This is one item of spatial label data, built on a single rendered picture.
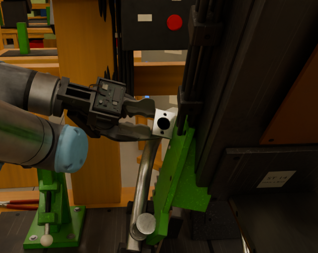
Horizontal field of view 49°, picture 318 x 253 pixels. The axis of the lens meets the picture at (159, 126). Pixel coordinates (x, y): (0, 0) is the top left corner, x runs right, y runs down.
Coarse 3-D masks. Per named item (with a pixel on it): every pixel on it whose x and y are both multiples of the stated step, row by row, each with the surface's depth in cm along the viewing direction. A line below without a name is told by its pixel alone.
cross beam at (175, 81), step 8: (16, 64) 101; (24, 64) 101; (32, 64) 101; (40, 64) 101; (48, 64) 101; (56, 64) 101; (136, 64) 101; (144, 64) 101; (152, 64) 101; (160, 64) 101; (168, 64) 101; (176, 64) 101; (184, 64) 101; (56, 72) 98; (136, 72) 100; (144, 72) 100; (152, 72) 100; (160, 72) 100; (168, 72) 101; (176, 72) 101; (136, 80) 101; (144, 80) 101; (152, 80) 101; (160, 80) 101; (168, 80) 102; (176, 80) 102; (136, 88) 102; (144, 88) 102; (152, 88) 102; (160, 88) 102; (168, 88) 102; (176, 88) 103
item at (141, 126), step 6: (120, 126) 66; (126, 126) 66; (132, 126) 65; (138, 126) 64; (144, 126) 64; (120, 132) 67; (126, 132) 67; (132, 132) 67; (138, 132) 67; (144, 132) 66; (150, 132) 68; (138, 138) 67; (144, 138) 67; (150, 138) 68; (156, 138) 68
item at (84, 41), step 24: (72, 0) 83; (96, 0) 84; (72, 24) 85; (96, 24) 86; (72, 48) 88; (96, 48) 88; (72, 72) 90; (96, 72) 90; (96, 144) 98; (96, 168) 100; (120, 168) 110; (72, 192) 103; (96, 192) 103; (120, 192) 105
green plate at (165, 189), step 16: (176, 128) 66; (192, 128) 57; (176, 144) 63; (192, 144) 60; (176, 160) 61; (192, 160) 61; (160, 176) 71; (176, 176) 60; (192, 176) 62; (160, 192) 68; (176, 192) 63; (192, 192) 63; (160, 208) 65; (192, 208) 64
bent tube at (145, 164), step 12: (156, 120) 68; (168, 120) 70; (156, 132) 68; (168, 132) 68; (156, 144) 75; (144, 156) 78; (144, 168) 78; (144, 180) 77; (144, 192) 76; (144, 204) 75; (132, 216) 74; (132, 240) 71
